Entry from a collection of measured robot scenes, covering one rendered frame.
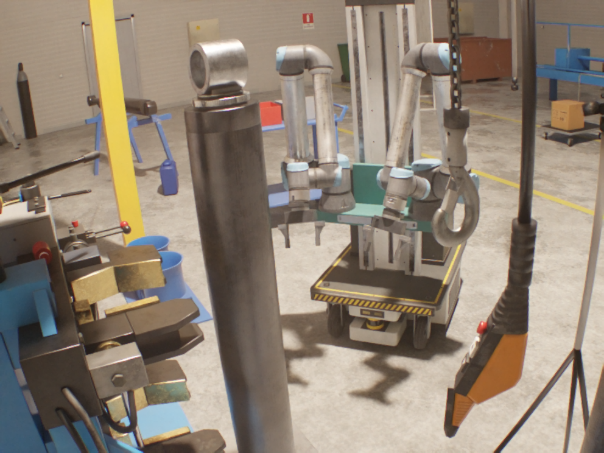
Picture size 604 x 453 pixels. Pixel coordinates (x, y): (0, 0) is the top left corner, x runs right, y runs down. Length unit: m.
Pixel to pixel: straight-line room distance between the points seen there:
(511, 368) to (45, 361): 0.95
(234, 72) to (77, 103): 10.83
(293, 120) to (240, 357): 1.30
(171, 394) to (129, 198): 2.36
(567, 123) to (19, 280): 7.03
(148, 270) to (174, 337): 0.39
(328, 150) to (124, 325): 1.39
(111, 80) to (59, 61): 8.20
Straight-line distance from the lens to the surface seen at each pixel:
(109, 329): 1.46
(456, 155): 0.81
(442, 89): 2.42
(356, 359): 2.96
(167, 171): 5.88
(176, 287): 3.38
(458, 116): 0.79
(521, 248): 0.94
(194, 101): 1.56
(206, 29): 12.60
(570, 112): 7.68
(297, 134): 2.71
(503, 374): 1.05
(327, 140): 2.52
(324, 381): 2.82
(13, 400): 1.71
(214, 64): 1.50
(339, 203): 2.82
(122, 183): 4.15
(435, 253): 3.16
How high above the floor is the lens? 1.69
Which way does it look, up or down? 22 degrees down
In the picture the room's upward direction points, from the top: 5 degrees counter-clockwise
